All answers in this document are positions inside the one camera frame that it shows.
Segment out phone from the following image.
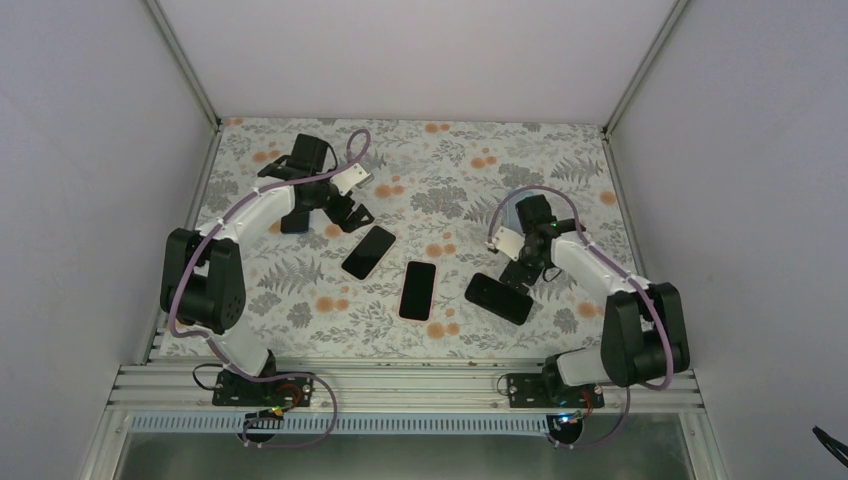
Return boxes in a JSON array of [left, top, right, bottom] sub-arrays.
[[341, 225, 396, 281], [464, 273, 534, 326], [398, 261, 437, 321]]

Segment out light blue phone case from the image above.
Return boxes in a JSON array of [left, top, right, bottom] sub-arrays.
[[502, 191, 532, 233]]

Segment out black smartphone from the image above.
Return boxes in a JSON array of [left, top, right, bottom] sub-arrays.
[[280, 210, 311, 235]]

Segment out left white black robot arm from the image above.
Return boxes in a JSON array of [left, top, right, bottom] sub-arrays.
[[160, 129, 373, 405]]

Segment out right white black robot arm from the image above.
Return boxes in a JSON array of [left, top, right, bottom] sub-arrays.
[[487, 186, 691, 407]]

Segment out phone in beige case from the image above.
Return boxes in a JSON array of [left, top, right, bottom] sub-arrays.
[[341, 225, 396, 281]]

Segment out phone in pink case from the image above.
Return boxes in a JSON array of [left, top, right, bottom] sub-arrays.
[[398, 261, 437, 321]]

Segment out floral patterned table mat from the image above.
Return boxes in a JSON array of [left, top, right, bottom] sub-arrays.
[[200, 117, 634, 361]]

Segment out black object at corner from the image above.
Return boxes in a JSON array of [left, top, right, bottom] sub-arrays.
[[812, 426, 848, 467]]

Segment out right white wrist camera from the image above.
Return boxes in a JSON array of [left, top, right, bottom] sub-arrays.
[[487, 226, 524, 261]]

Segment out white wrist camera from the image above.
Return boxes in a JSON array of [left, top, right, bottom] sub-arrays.
[[487, 226, 524, 261], [330, 163, 373, 196]]

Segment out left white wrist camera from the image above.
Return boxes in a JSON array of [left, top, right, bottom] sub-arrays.
[[330, 163, 373, 196]]

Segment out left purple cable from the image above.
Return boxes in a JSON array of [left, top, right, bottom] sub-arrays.
[[165, 128, 372, 384]]

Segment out purple cable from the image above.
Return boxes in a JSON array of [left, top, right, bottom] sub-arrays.
[[486, 185, 677, 452], [165, 128, 372, 384]]

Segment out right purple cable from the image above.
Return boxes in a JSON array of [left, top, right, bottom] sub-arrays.
[[486, 185, 677, 452]]

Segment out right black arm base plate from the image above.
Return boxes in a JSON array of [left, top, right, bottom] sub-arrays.
[[505, 373, 605, 409]]

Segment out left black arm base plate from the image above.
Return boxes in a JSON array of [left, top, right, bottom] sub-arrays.
[[211, 370, 314, 408]]

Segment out aluminium front rail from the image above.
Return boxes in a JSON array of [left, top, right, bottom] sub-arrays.
[[107, 362, 705, 414]]

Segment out grey slotted cable duct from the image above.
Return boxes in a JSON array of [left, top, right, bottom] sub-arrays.
[[130, 412, 549, 436]]

